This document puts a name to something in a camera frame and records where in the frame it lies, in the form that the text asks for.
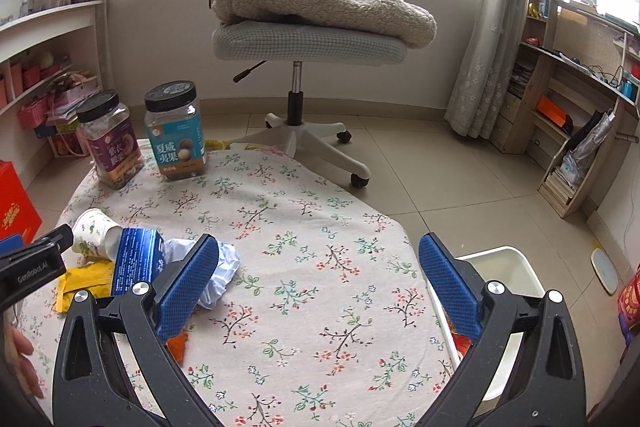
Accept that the white plastic bin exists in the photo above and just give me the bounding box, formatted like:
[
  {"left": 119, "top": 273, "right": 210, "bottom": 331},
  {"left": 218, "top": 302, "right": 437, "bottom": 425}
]
[{"left": 432, "top": 246, "right": 546, "bottom": 400}]

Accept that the floral paper cup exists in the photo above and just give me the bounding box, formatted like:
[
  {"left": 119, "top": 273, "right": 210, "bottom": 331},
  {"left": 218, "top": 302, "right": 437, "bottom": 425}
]
[{"left": 71, "top": 208, "right": 123, "bottom": 262}]

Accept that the yellow packet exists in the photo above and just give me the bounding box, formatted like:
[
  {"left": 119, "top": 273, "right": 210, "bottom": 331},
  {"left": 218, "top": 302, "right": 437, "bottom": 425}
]
[{"left": 57, "top": 259, "right": 118, "bottom": 313}]

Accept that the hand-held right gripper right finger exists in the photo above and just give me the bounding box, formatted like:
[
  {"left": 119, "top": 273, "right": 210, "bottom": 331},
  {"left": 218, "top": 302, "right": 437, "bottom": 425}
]
[{"left": 415, "top": 233, "right": 587, "bottom": 427}]

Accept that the purple label nut jar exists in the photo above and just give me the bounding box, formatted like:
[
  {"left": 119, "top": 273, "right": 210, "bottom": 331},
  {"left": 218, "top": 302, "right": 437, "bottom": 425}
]
[{"left": 76, "top": 90, "right": 146, "bottom": 190}]

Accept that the beige fleece blanket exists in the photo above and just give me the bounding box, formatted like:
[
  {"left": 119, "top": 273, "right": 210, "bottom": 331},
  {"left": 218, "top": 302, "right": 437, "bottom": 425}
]
[{"left": 210, "top": 0, "right": 438, "bottom": 49}]

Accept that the pale blue paper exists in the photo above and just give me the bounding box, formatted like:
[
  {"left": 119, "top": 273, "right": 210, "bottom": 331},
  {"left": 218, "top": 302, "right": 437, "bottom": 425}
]
[{"left": 162, "top": 238, "right": 241, "bottom": 310}]

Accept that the white bookshelf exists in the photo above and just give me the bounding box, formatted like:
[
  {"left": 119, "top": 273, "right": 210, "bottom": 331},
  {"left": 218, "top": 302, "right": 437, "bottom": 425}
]
[{"left": 0, "top": 0, "right": 106, "bottom": 148}]

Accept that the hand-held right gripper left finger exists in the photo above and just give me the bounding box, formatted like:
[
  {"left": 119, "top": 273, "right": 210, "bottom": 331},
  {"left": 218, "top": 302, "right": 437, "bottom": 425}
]
[{"left": 51, "top": 233, "right": 223, "bottom": 427}]

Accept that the wooden desk shelf unit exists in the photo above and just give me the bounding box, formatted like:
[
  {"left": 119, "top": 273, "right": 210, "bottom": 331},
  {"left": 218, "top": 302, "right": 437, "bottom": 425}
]
[{"left": 490, "top": 0, "right": 640, "bottom": 220}]

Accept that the teal label nut jar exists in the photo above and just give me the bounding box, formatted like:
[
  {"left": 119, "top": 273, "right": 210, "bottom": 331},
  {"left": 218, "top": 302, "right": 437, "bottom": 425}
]
[{"left": 145, "top": 80, "right": 207, "bottom": 182}]

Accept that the grey office chair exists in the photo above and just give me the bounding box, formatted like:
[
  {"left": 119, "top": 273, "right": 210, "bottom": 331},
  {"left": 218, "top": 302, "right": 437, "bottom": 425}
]
[{"left": 195, "top": 0, "right": 438, "bottom": 188}]

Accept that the red cardboard box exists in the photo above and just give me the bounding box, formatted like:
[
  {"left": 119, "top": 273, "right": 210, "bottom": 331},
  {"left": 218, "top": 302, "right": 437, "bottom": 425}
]
[{"left": 0, "top": 159, "right": 43, "bottom": 245}]

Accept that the pale blue bathroom scale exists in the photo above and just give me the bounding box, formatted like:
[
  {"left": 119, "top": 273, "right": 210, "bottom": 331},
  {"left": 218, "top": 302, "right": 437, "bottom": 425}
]
[{"left": 590, "top": 248, "right": 620, "bottom": 295}]

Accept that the silver foil bag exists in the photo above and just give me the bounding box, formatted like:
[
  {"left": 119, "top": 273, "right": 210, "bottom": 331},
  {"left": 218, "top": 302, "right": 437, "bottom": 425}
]
[{"left": 560, "top": 109, "right": 616, "bottom": 188}]

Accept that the red patterned bag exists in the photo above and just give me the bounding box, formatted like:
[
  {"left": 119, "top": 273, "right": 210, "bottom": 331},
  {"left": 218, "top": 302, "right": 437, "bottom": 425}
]
[{"left": 617, "top": 264, "right": 640, "bottom": 349}]

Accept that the orange box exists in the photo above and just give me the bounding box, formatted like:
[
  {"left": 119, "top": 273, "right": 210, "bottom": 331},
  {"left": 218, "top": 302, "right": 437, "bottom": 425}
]
[{"left": 536, "top": 94, "right": 574, "bottom": 131}]

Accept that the blue cardboard box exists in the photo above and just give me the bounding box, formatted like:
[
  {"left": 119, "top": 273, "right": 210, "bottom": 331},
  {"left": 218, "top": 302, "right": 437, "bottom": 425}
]
[{"left": 110, "top": 228, "right": 168, "bottom": 297}]

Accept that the person's left hand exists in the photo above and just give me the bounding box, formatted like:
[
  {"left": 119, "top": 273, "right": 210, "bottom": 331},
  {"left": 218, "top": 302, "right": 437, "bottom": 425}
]
[{"left": 0, "top": 324, "right": 48, "bottom": 400}]

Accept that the pink basket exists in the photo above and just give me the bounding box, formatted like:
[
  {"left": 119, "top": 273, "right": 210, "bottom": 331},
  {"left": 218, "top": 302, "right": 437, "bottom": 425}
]
[{"left": 19, "top": 103, "right": 53, "bottom": 132}]

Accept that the orange wrapper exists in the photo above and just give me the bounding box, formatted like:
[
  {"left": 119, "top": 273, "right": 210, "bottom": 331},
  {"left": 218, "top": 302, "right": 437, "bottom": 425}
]
[{"left": 165, "top": 332, "right": 189, "bottom": 364}]

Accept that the red gift bag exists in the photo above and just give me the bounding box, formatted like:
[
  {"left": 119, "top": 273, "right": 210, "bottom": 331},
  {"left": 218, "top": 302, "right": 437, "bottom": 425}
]
[{"left": 50, "top": 127, "right": 90, "bottom": 158}]

